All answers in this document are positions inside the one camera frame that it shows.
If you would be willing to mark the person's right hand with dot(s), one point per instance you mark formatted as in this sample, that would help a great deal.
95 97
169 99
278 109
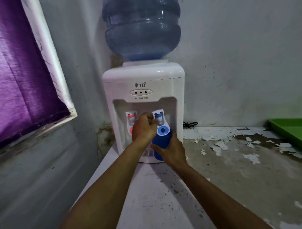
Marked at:
171 152

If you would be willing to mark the person's left hand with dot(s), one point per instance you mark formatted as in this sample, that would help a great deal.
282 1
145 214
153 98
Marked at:
143 128

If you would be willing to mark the person's right thumb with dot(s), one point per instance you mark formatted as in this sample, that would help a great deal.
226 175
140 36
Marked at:
158 148

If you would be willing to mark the person's left fingers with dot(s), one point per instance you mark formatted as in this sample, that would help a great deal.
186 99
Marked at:
148 117

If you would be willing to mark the blue drinking bottle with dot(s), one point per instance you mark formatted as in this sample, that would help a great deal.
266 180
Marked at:
161 140

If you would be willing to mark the person's left forearm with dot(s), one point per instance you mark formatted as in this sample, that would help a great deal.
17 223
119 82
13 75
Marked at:
103 186

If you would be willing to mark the person's right forearm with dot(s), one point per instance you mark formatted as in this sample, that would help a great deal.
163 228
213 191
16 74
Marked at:
219 198

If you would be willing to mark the white tabletop water dispenser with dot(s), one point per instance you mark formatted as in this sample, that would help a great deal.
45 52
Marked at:
144 82

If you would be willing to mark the blue water gallon jug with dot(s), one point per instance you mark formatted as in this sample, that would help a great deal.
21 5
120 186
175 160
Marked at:
141 28

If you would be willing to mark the green plastic tray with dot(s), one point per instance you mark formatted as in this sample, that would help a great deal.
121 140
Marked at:
286 128

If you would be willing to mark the purple curtain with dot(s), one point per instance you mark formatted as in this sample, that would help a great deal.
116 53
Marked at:
24 77

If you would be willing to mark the white window frame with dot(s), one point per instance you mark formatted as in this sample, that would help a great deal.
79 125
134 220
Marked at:
55 59

